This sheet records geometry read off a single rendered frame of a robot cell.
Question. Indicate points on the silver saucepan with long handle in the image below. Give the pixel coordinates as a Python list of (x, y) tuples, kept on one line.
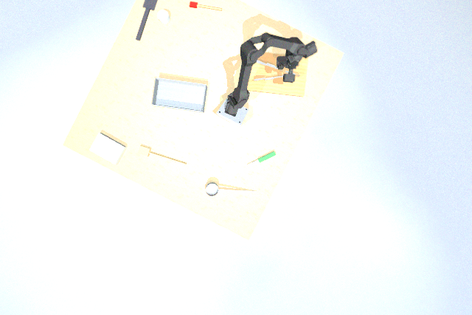
[(212, 190)]

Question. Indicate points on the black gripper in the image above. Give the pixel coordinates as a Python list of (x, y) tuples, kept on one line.
[(289, 77)]

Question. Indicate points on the light wooden board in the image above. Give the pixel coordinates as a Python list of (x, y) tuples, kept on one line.
[(276, 85)]

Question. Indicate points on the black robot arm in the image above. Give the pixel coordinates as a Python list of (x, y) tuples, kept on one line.
[(249, 55)]

